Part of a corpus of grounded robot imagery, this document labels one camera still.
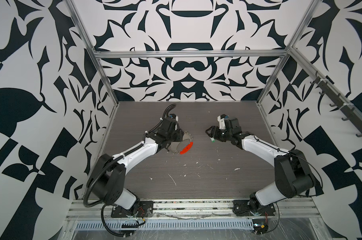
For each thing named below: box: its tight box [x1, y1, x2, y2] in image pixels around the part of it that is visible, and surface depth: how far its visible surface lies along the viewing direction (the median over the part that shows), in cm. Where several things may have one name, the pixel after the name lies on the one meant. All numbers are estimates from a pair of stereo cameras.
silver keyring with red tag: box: [168, 130, 194, 155], surface depth 99 cm
